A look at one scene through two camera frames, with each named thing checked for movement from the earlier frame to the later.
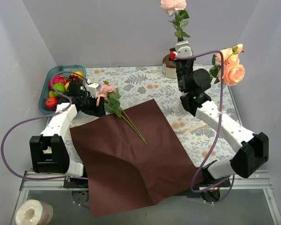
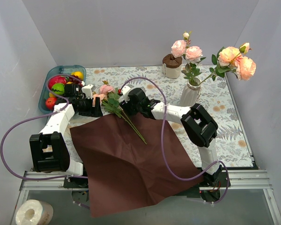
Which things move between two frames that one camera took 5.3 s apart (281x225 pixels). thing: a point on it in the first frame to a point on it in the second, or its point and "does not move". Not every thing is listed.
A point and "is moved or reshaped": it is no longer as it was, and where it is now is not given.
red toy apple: [51, 103] does not move
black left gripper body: [99, 107] does not move
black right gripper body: [184, 62] to [126, 106]
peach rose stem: [233, 71] is moved or reshaped
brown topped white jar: [169, 68] does not move
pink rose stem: [112, 103] does not move
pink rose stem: [176, 8] is moved or reshaped
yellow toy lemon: [79, 72] does not move
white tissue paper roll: [34, 212] does not move
